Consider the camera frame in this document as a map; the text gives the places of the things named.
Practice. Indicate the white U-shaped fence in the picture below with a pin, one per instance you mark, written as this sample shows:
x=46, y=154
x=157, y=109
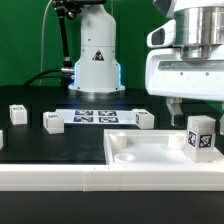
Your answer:
x=115, y=177

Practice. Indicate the white square table top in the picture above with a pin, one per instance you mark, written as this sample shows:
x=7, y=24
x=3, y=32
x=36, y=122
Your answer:
x=151, y=147

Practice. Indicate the white fiducial marker sheet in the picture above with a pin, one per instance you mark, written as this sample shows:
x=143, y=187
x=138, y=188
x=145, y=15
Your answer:
x=79, y=116

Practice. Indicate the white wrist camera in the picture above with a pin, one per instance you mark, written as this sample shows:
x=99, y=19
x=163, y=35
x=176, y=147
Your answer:
x=163, y=36

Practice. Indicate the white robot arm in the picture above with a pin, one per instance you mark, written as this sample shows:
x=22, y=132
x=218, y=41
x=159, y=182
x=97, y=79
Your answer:
x=186, y=58

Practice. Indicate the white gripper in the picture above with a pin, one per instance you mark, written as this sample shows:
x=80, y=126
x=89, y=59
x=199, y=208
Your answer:
x=166, y=74

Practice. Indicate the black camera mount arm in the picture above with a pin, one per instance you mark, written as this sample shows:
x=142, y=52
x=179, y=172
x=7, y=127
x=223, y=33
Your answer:
x=70, y=9

